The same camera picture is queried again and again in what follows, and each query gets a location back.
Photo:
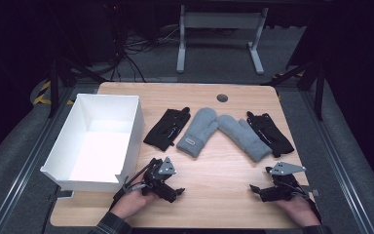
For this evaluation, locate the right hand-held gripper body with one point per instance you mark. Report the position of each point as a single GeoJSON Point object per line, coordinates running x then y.
{"type": "Point", "coordinates": [282, 190]}

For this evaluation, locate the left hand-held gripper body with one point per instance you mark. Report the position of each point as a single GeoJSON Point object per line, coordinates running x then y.
{"type": "Point", "coordinates": [162, 188]}

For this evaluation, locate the black glove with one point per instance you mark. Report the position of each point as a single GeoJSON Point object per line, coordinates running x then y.
{"type": "Point", "coordinates": [270, 136]}
{"type": "Point", "coordinates": [166, 130]}

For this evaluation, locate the plain grey mitten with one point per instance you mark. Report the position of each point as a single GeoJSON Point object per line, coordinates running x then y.
{"type": "Point", "coordinates": [244, 137]}

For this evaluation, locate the grey mitten with label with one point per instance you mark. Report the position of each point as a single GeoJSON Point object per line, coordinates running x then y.
{"type": "Point", "coordinates": [196, 133]}

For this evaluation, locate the white storage box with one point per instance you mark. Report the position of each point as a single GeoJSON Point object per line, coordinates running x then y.
{"type": "Point", "coordinates": [104, 146]}

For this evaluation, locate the person's right hand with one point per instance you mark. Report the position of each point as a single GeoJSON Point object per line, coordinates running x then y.
{"type": "Point", "coordinates": [298, 209]}

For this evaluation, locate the person's left hand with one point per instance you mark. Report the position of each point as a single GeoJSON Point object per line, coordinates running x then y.
{"type": "Point", "coordinates": [130, 203]}

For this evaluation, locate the black tripod stand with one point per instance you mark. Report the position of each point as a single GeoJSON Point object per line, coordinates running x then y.
{"type": "Point", "coordinates": [318, 87]}
{"type": "Point", "coordinates": [54, 87]}

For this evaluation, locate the yellow black hazard tape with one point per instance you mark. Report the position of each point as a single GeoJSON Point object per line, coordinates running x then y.
{"type": "Point", "coordinates": [42, 96]}

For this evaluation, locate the aluminium floor rail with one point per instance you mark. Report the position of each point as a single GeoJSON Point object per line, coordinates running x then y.
{"type": "Point", "coordinates": [337, 169]}
{"type": "Point", "coordinates": [26, 169]}

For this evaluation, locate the white metal desk frame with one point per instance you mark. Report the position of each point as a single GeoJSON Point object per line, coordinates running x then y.
{"type": "Point", "coordinates": [222, 20]}

